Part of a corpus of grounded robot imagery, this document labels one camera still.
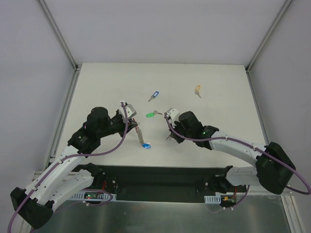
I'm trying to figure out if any red handled metal key organizer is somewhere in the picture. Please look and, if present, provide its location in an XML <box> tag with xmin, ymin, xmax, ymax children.
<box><xmin>133</xmin><ymin>118</ymin><xmax>144</xmax><ymax>145</ymax></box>

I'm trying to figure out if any key with blue oval tag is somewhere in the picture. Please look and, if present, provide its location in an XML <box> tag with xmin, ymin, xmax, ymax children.
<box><xmin>141</xmin><ymin>142</ymin><xmax>151</xmax><ymax>150</ymax></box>

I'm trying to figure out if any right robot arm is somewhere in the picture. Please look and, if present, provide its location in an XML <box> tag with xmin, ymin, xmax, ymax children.
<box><xmin>164</xmin><ymin>109</ymin><xmax>296</xmax><ymax>195</ymax></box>

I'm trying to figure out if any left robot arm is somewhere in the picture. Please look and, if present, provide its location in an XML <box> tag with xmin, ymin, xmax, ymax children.
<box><xmin>7</xmin><ymin>101</ymin><xmax>137</xmax><ymax>232</ymax></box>

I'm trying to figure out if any key with green tag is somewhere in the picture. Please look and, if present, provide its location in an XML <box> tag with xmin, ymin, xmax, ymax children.
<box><xmin>146</xmin><ymin>110</ymin><xmax>163</xmax><ymax>118</ymax></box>

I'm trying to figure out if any key with yellow tag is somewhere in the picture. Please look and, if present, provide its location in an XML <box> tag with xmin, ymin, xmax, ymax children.
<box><xmin>194</xmin><ymin>85</ymin><xmax>201</xmax><ymax>98</ymax></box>

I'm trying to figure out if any key with blue rectangular tag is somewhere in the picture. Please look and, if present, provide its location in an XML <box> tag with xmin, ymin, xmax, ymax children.
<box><xmin>148</xmin><ymin>91</ymin><xmax>159</xmax><ymax>102</ymax></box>

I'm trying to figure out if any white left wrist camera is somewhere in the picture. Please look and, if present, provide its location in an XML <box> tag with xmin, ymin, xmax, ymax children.
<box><xmin>119</xmin><ymin>100</ymin><xmax>137</xmax><ymax>122</ymax></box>

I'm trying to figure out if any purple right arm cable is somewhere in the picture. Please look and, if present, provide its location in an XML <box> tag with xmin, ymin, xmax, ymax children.
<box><xmin>164</xmin><ymin>113</ymin><xmax>311</xmax><ymax>214</ymax></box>

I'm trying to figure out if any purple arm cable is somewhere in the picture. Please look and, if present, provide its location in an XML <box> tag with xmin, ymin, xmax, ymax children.
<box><xmin>164</xmin><ymin>113</ymin><xmax>311</xmax><ymax>214</ymax></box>
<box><xmin>7</xmin><ymin>103</ymin><xmax>128</xmax><ymax>233</ymax></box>

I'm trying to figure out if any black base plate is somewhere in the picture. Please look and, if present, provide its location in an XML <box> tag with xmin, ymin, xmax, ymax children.
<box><xmin>45</xmin><ymin>163</ymin><xmax>279</xmax><ymax>202</ymax></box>

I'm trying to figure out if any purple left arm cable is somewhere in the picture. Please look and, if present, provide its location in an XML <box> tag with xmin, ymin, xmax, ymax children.
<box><xmin>7</xmin><ymin>103</ymin><xmax>128</xmax><ymax>233</ymax></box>

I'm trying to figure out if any aluminium frame rail left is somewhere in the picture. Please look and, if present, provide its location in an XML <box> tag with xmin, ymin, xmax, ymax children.
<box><xmin>14</xmin><ymin>0</ymin><xmax>82</xmax><ymax>233</ymax></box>

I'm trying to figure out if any aluminium frame rail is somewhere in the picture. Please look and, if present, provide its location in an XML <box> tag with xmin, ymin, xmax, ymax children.
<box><xmin>14</xmin><ymin>0</ymin><xmax>82</xmax><ymax>233</ymax></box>
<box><xmin>244</xmin><ymin>0</ymin><xmax>302</xmax><ymax>233</ymax></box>

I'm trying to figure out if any aluminium frame rail right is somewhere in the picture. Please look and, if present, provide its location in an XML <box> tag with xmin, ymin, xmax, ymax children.
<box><xmin>244</xmin><ymin>0</ymin><xmax>302</xmax><ymax>233</ymax></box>

